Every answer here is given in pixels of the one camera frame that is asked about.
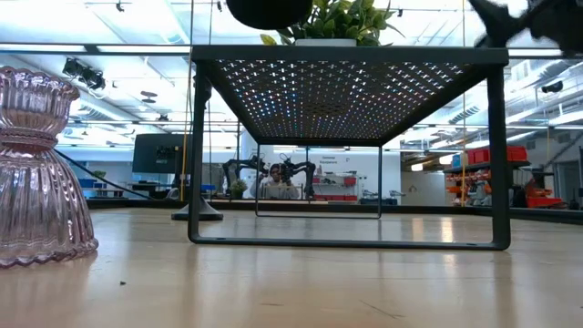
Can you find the person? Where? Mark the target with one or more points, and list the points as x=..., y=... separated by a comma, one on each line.
x=274, y=189

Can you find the pink ribbed glass candle holder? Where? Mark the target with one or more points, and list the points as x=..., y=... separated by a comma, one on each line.
x=41, y=182

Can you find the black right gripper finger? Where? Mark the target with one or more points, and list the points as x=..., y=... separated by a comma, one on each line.
x=498, y=25

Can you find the green plant in white pot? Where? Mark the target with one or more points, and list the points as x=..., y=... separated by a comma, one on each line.
x=337, y=20

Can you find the black aluminium table frame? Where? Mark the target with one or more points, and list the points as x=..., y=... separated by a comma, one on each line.
x=410, y=209

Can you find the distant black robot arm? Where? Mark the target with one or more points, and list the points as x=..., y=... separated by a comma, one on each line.
x=309, y=175
x=232, y=165

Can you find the small green plant black pot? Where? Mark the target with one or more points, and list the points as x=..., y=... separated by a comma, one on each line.
x=238, y=186

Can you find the black security camera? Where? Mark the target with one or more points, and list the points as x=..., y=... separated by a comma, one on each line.
x=552, y=86

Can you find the white rack with red bins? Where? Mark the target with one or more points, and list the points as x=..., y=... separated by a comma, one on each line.
x=350, y=181

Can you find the black perforated metal shelf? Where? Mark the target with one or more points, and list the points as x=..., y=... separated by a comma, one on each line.
x=346, y=54

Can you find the black computer monitor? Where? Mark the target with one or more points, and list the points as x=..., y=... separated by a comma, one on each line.
x=155, y=155

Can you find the black ceiling-mounted camera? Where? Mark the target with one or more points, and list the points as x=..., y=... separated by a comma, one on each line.
x=86, y=75

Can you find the grey overhead beam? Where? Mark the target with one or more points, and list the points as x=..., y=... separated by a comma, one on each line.
x=91, y=49

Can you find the distant leafy green plant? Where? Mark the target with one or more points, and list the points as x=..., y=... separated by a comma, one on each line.
x=99, y=174

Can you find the shelving rack with red bins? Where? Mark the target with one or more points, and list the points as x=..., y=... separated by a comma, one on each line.
x=476, y=156

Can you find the black metal candlestick holder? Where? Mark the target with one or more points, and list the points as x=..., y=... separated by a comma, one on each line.
x=268, y=13

